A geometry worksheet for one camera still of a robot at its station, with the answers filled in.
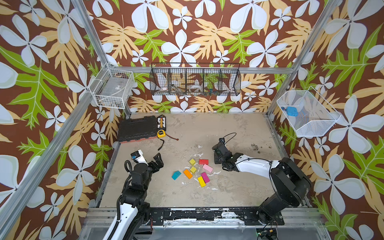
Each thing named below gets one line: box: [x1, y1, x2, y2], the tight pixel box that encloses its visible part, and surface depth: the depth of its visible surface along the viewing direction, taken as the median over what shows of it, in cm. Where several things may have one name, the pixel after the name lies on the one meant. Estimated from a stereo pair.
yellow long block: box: [197, 176, 206, 188], surface depth 87 cm
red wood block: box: [198, 159, 209, 165], surface depth 95 cm
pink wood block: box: [202, 163, 214, 173], surface depth 92 cm
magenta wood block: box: [201, 172, 210, 184], surface depth 89 cm
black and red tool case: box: [118, 115, 158, 144], surface depth 107 cm
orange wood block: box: [183, 169, 193, 180], surface depth 90 cm
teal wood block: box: [171, 170, 182, 181], surface depth 90 cm
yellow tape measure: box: [157, 129, 166, 138], surface depth 107 cm
